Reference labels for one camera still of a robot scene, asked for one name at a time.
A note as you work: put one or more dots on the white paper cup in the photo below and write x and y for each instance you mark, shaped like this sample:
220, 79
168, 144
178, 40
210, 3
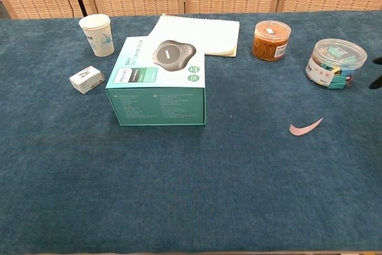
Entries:
100, 40

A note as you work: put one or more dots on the blue table cloth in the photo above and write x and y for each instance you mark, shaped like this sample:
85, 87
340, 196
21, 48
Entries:
191, 177

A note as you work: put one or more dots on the white spiral notepad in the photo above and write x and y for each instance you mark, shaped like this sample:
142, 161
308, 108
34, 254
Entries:
209, 34

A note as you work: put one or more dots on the teal speaker product box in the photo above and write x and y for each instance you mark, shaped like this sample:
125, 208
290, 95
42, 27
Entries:
155, 105

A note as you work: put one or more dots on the pink paper strip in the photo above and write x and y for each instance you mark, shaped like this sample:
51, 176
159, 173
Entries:
301, 131

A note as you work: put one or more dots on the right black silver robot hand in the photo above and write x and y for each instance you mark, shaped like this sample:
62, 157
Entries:
378, 83

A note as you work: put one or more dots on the clear jar of binder clips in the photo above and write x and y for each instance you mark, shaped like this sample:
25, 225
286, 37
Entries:
334, 64

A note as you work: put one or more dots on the clear jar of rubber bands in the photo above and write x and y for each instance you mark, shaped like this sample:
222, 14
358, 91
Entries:
270, 41

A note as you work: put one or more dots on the small white cardboard box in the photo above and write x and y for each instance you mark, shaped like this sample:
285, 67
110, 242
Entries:
85, 80

